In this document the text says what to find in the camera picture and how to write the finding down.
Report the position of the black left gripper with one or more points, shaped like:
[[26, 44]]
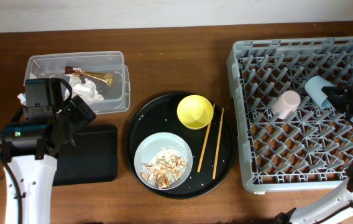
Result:
[[80, 119]]

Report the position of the blue cup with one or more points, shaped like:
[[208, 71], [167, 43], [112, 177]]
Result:
[[314, 87]]

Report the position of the large white tissue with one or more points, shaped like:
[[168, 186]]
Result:
[[86, 90]]

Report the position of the pink cup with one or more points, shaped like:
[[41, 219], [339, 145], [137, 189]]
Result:
[[286, 103]]

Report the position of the gold coffee sachet wrapper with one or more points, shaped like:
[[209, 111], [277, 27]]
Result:
[[107, 78]]

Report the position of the yellow bowl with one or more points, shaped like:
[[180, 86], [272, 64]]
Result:
[[195, 112]]

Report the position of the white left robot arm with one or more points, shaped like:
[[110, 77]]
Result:
[[29, 187]]

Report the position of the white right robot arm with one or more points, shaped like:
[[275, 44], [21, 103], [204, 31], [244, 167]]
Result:
[[338, 204]]

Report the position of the grey dishwasher rack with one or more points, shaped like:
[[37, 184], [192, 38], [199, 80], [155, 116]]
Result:
[[311, 148]]

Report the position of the black rectangular tray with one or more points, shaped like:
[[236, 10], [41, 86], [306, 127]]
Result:
[[91, 158]]

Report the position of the clear plastic bin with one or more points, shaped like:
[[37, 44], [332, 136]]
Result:
[[117, 95]]

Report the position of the grey plate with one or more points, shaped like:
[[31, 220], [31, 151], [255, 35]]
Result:
[[152, 145]]

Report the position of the food scraps and rice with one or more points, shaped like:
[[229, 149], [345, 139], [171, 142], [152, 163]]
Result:
[[165, 168]]

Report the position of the round black serving tray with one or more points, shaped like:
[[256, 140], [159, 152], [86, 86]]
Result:
[[160, 115]]

